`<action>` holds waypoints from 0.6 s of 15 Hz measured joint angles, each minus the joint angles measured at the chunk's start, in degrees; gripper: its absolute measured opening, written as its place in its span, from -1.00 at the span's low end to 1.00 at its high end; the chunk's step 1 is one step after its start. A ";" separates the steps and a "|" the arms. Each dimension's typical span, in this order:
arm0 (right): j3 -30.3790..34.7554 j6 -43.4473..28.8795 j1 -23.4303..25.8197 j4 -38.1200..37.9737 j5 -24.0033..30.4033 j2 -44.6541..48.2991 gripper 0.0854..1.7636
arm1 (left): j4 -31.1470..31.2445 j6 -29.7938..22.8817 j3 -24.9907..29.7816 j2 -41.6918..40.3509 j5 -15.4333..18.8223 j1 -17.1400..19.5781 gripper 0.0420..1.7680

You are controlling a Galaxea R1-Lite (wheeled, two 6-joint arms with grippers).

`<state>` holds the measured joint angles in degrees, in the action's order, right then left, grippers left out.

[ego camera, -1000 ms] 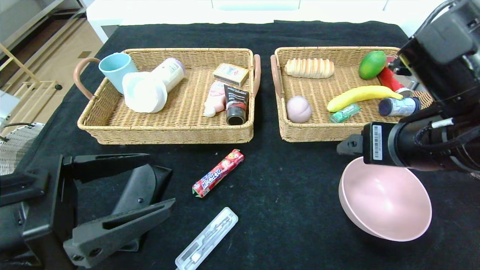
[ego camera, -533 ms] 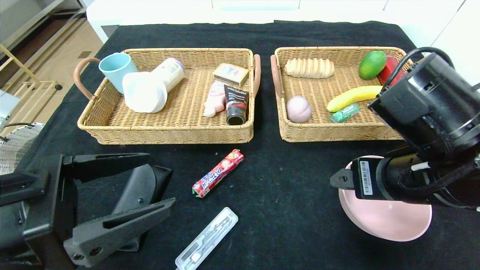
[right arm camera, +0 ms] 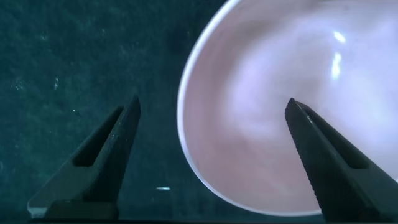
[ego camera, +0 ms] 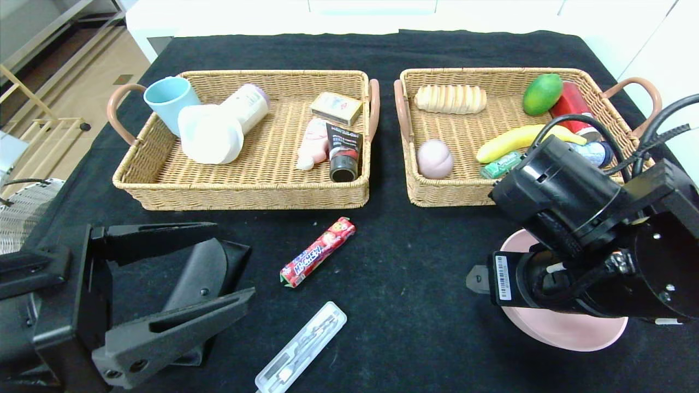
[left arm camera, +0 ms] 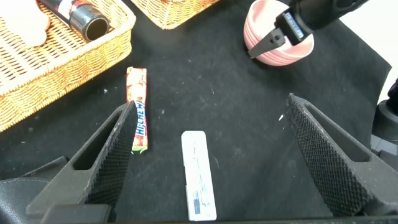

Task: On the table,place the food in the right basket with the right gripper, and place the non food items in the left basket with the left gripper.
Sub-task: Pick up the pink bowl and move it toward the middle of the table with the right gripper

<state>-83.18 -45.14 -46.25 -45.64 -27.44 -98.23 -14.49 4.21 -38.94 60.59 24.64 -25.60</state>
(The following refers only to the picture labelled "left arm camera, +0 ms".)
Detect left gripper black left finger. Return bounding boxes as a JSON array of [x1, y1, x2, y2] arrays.
[[26, 100, 139, 218]]

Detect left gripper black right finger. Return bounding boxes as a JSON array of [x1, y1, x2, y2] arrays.
[[284, 92, 398, 218]]

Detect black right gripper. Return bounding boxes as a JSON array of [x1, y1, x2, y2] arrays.
[[248, 0, 343, 59]]

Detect pink bowl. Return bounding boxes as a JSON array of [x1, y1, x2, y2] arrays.
[[243, 0, 315, 67]]

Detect black leather glasses case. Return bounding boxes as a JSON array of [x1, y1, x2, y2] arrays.
[[0, 155, 69, 224]]

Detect black tablecloth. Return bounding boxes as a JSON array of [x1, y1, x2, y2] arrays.
[[0, 0, 392, 222]]

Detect red Hi-Chew candy pack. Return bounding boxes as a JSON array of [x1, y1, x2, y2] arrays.
[[126, 67, 149, 154]]

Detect clear plastic cutlery case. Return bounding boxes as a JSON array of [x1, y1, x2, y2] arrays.
[[180, 130, 218, 222]]

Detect black tube red label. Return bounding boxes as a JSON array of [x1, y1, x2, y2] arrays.
[[39, 0, 111, 43]]

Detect pink tube white cap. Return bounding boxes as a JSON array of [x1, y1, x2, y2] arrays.
[[0, 0, 51, 48]]

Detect black robot shoulder mount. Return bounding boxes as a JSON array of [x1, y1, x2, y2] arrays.
[[371, 77, 398, 156]]

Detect woven wicker basket with handles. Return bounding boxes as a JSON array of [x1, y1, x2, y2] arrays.
[[0, 0, 137, 133], [130, 0, 220, 30]]

